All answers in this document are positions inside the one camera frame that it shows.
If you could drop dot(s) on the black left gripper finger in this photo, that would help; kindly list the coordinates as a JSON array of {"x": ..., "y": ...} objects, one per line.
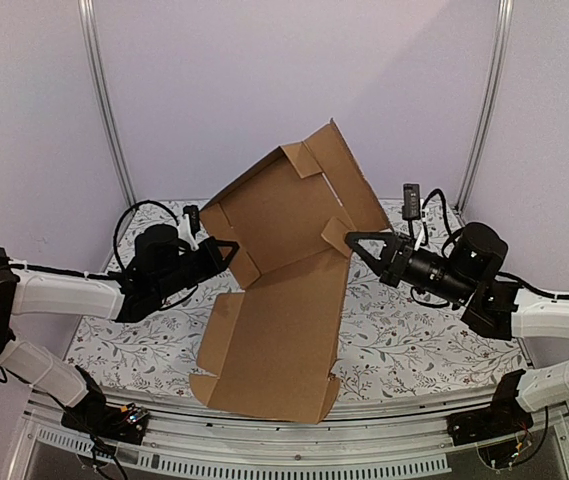
[
  {"x": 227, "y": 244},
  {"x": 224, "y": 257}
]

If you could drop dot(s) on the floral patterned table mat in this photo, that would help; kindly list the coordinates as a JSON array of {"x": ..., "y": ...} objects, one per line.
[{"x": 390, "y": 345}]

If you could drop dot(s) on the brown cardboard box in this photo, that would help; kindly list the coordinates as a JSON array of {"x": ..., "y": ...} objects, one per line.
[{"x": 269, "y": 349}]

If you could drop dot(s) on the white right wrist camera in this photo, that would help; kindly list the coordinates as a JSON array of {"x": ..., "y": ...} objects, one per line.
[{"x": 412, "y": 212}]

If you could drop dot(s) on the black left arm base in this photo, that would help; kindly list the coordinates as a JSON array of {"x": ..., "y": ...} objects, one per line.
[{"x": 92, "y": 415}]

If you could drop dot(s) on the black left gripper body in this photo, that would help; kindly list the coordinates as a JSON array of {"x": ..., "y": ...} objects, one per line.
[{"x": 206, "y": 267}]

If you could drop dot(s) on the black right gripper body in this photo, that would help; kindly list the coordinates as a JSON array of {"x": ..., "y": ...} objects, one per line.
[{"x": 399, "y": 261}]

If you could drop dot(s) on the left rear aluminium frame post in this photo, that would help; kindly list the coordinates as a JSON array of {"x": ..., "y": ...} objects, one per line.
[{"x": 89, "y": 27}]

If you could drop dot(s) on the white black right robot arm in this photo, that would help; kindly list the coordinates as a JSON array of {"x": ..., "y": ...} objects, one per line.
[{"x": 467, "y": 275}]

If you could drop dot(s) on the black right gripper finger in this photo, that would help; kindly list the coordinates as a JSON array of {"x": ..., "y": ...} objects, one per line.
[
  {"x": 352, "y": 238},
  {"x": 378, "y": 263}
]

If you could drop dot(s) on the front aluminium rail frame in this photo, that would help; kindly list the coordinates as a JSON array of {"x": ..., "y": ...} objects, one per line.
[{"x": 376, "y": 439}]

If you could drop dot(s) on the aluminium frame post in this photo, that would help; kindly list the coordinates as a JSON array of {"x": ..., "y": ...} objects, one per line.
[
  {"x": 495, "y": 70},
  {"x": 89, "y": 27}
]

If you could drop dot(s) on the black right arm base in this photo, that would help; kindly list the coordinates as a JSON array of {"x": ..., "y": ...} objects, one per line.
[{"x": 503, "y": 416}]

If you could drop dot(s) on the right rear aluminium frame post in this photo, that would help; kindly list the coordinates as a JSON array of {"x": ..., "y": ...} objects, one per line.
[{"x": 495, "y": 70}]

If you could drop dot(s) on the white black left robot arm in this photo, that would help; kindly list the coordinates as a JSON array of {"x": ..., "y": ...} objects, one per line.
[{"x": 166, "y": 261}]

